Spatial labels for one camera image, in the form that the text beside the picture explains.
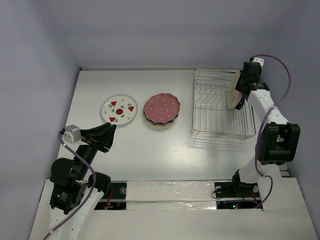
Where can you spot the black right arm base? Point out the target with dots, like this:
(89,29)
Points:
(229,190)

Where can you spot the clear wire dish rack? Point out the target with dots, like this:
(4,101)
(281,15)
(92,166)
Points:
(212,119)

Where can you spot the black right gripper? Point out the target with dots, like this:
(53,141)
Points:
(244,88)

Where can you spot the maroon dotted plate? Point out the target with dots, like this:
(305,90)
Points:
(162,107)

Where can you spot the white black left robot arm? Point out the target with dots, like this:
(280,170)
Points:
(77,187)

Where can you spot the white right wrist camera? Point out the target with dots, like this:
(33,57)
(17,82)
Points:
(257,60)

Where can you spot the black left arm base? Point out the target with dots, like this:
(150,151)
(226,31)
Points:
(116,200)

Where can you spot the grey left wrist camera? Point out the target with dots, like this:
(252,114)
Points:
(70,134)

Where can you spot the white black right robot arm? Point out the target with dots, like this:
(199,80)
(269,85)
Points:
(277,138)

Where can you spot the white watermelon pattern plate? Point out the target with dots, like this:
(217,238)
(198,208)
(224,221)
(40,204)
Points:
(119,110)

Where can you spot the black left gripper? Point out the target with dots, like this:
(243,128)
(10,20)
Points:
(103,134)

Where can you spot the pink plate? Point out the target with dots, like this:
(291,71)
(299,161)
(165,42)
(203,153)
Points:
(234,96)

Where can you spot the blue dotted plate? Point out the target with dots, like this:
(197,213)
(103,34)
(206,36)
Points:
(161,124)

